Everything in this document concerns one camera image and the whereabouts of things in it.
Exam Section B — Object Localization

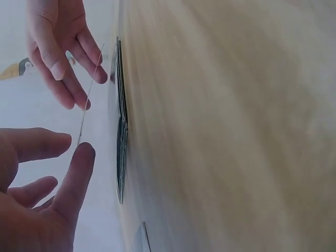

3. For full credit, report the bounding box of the person's left hand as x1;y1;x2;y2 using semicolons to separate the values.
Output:
0;127;96;252

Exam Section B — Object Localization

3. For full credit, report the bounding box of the person's right hand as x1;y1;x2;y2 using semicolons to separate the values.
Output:
25;0;109;111

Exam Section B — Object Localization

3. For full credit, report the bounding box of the thin card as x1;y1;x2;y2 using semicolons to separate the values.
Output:
77;43;106;145
141;221;152;252

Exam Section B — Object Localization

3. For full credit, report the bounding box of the stack of dark cards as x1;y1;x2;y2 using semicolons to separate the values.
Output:
110;36;130;205

